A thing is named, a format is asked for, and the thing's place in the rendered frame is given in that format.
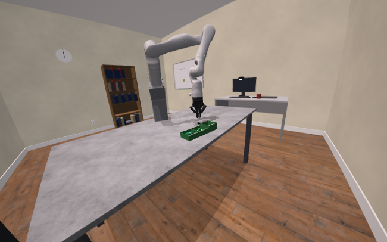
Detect green rack of bins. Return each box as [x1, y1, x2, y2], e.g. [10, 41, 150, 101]
[180, 120, 217, 141]

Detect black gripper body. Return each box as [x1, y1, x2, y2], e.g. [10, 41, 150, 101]
[192, 97, 204, 109]

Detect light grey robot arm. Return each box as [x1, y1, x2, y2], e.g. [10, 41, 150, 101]
[144, 24, 215, 97]

